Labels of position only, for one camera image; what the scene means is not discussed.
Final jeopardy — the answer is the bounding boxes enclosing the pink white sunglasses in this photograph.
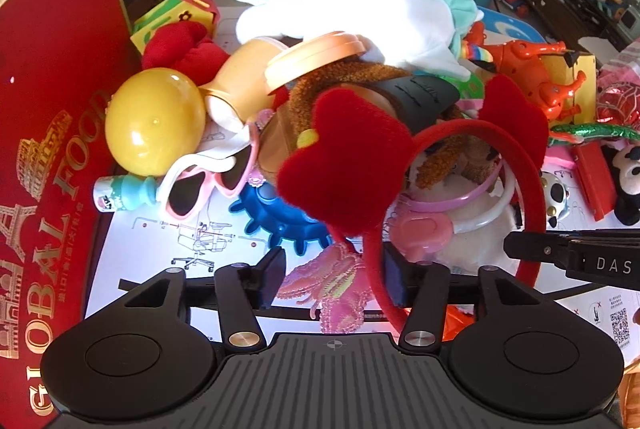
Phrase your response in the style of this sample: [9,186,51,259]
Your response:
[157,122,261,221]

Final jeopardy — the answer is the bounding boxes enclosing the small toy bottle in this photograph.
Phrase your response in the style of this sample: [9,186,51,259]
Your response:
[92,174,160,212]

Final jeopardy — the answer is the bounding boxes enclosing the blue gear toy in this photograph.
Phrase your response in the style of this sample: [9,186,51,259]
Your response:
[229,182,333,260]

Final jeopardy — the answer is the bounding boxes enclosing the white headband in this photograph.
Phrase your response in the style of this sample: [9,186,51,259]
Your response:
[450,159,516,235]

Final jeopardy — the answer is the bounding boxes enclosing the pink beaded butterfly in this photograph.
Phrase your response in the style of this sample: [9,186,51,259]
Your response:
[276,243,371,335]

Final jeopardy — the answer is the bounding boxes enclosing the black white cow figurine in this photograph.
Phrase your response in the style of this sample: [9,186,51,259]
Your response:
[542,172,573,230]

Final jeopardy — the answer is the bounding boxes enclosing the white fluffy plush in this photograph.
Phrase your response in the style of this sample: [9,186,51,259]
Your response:
[400,136,523,275]

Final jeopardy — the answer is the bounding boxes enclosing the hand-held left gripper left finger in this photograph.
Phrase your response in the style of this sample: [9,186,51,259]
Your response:
[120,246,288,354]

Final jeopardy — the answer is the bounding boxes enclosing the red cardboard box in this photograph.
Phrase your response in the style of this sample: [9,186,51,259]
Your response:
[0,0,141,429]

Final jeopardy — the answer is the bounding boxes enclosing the green foil balloon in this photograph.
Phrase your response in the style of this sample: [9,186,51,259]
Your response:
[549,122,640,147]

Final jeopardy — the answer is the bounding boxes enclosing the red flat case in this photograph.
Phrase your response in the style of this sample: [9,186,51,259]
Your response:
[572,142,621,222]

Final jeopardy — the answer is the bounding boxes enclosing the orange ribbed plastic toy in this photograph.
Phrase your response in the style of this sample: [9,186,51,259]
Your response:
[442,306,476,342]

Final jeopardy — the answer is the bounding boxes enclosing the pink striped blanket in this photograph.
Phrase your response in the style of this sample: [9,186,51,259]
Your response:
[597,44,640,82]

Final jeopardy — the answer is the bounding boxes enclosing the red heart headband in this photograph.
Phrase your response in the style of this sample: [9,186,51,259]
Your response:
[277,74,551,335]

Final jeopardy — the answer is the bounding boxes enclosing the yellow plastic ball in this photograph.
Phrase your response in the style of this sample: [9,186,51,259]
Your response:
[105,66,207,176]

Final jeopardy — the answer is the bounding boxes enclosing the red plush bow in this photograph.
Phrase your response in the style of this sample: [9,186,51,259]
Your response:
[141,22,231,85]

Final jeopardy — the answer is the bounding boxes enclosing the yellow black box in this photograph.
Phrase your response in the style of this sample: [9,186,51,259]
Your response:
[542,49,598,120]

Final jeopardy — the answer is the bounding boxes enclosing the black white mouse plush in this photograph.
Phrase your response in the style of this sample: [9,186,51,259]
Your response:
[600,142,640,227]

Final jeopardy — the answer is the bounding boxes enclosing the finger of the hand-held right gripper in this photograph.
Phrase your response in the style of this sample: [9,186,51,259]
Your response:
[502,229,573,266]

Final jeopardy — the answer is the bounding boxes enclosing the red foil balloon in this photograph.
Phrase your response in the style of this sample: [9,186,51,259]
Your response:
[595,82,640,135]

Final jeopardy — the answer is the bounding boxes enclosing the peach plastic toy pot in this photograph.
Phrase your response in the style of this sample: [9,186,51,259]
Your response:
[200,30,368,135]

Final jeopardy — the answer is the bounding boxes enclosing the pink headband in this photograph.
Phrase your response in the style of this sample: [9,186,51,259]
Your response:
[382,159,501,262]

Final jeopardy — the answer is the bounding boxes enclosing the blue play mat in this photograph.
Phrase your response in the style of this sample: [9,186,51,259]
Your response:
[477,6,543,47]

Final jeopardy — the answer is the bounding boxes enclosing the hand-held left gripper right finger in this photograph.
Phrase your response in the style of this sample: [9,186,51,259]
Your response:
[382,241,551,355]

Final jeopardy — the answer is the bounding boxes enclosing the orange toy dinosaur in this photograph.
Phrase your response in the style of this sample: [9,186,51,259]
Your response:
[467,22,588,122]

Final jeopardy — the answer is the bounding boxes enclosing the colourful toy cube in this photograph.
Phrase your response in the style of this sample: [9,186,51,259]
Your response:
[130,0,221,57]

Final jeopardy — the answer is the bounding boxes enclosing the printed instruction sheet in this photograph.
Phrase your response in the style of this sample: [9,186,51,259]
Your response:
[82,4,640,355]

